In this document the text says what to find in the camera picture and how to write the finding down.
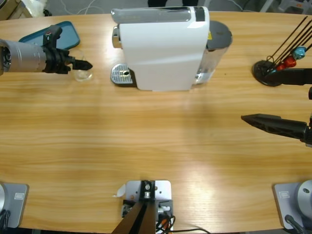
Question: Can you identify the white floor cable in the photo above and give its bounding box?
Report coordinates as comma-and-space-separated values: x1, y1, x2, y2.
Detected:
60, 0, 113, 16

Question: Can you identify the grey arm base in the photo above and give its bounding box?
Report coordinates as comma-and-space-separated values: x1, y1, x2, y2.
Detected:
272, 179, 312, 230
0, 183, 30, 229

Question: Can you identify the clear drinking glass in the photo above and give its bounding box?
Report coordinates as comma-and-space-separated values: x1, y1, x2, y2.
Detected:
69, 48, 95, 82

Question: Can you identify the blue coffee capsule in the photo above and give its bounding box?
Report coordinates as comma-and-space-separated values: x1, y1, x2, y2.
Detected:
292, 45, 307, 59

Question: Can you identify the brown cardboard box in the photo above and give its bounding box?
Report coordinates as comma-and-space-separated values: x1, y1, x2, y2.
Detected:
0, 0, 23, 20

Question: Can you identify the black capsule stand with rods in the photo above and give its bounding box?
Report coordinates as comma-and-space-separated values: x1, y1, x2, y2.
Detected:
253, 16, 312, 87

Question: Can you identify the black base cable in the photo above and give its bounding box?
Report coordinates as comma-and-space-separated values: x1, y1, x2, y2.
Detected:
284, 214, 307, 234
0, 209, 11, 229

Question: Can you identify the white plastic bag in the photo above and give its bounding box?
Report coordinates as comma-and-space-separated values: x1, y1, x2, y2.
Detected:
20, 0, 49, 17

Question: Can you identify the white tape scrap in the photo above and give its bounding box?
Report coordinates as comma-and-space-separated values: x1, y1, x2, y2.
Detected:
112, 184, 126, 198

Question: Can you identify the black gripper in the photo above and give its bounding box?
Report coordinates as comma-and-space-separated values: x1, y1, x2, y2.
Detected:
41, 46, 94, 75
241, 68, 312, 148

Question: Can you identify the dark camera post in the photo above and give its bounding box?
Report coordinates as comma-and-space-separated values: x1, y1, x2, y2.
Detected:
113, 180, 156, 234

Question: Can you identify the white capsule coffee machine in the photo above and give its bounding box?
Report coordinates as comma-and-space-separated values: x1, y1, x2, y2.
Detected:
111, 6, 211, 93

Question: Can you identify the white furniture frame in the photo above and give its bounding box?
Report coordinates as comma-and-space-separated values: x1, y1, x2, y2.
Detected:
258, 0, 312, 13

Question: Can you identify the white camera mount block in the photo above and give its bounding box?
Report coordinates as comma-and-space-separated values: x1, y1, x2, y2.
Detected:
121, 179, 174, 232

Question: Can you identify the teal plastic tray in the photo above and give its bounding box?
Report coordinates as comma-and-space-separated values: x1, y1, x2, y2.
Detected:
19, 20, 81, 51

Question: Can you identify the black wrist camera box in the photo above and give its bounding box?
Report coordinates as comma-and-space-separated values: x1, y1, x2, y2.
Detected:
42, 24, 63, 51

